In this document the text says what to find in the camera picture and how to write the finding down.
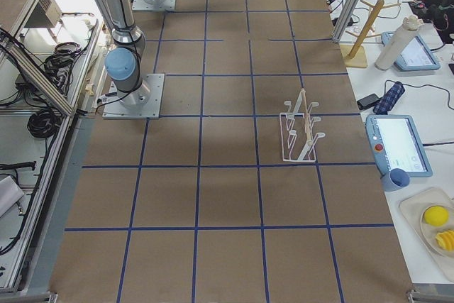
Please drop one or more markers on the blue cup on desk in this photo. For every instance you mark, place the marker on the blue cup on desk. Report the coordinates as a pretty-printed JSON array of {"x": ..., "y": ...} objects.
[{"x": 394, "y": 180}]

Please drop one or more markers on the black phone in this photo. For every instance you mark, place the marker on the black phone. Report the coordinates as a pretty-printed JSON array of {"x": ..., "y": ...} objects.
[{"x": 368, "y": 101}]

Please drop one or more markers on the aluminium frame post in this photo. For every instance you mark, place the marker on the aluminium frame post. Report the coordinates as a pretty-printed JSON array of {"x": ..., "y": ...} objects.
[{"x": 349, "y": 1}]

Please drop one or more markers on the yellow lemon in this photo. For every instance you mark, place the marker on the yellow lemon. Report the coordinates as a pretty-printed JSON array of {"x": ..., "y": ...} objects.
[{"x": 436, "y": 215}]

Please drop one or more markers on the sliced lemon toy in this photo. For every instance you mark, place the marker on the sliced lemon toy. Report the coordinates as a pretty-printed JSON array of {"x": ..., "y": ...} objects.
[{"x": 445, "y": 240}]

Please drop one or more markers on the blue teach pendant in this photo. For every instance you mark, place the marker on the blue teach pendant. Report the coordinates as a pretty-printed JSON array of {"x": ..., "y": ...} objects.
[
  {"x": 395, "y": 143},
  {"x": 416, "y": 56}
]

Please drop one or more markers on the wooden mug stand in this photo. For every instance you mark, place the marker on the wooden mug stand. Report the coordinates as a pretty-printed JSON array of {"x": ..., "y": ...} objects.
[{"x": 354, "y": 55}]

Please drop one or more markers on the beige tray with fruit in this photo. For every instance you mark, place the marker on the beige tray with fruit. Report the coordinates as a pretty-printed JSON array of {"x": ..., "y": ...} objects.
[{"x": 413, "y": 208}]

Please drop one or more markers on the plaid fabric pouch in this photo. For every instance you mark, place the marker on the plaid fabric pouch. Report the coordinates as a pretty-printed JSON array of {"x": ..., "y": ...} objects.
[{"x": 389, "y": 99}]

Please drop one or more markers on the white cylinder bottle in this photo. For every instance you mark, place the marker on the white cylinder bottle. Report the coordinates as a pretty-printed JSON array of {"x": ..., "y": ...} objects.
[{"x": 395, "y": 42}]

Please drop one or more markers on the white wire cup rack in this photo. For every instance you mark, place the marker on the white wire cup rack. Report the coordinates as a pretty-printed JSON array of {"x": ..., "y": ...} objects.
[{"x": 298, "y": 140}]

